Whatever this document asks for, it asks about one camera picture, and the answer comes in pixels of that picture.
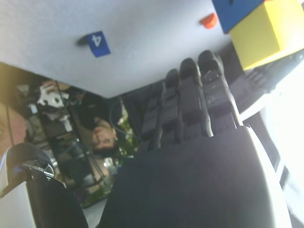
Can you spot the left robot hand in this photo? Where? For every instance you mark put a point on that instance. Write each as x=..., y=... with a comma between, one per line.
x=190, y=185

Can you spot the large yellow block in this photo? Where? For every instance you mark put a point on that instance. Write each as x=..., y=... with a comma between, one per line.
x=261, y=38

